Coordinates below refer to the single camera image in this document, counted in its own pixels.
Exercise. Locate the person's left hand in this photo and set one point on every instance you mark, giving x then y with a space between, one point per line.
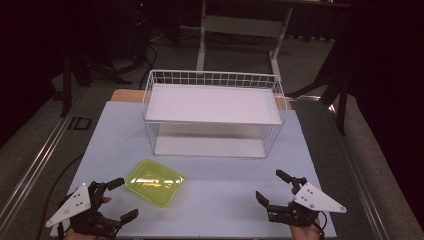
106 200

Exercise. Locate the white desk frame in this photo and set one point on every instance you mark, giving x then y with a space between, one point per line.
238 26

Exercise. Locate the light blue table cover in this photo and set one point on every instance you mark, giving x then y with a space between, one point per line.
216 196

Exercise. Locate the black stand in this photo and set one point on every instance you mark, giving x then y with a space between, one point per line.
333 90
66 83

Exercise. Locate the person's right hand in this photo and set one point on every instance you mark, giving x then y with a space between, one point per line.
306 233

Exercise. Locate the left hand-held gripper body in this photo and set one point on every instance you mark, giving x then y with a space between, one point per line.
75 205

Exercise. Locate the black floor socket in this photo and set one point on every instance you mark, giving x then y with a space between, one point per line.
80 123

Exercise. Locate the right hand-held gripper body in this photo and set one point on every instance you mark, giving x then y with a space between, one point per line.
316 200

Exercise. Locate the wooden table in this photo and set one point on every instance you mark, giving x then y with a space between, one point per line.
128 96

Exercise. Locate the metal floor rail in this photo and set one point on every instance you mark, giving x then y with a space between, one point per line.
36 160
361 173

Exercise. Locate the yellow-green plastic tray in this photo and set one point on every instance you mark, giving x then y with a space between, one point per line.
155 183

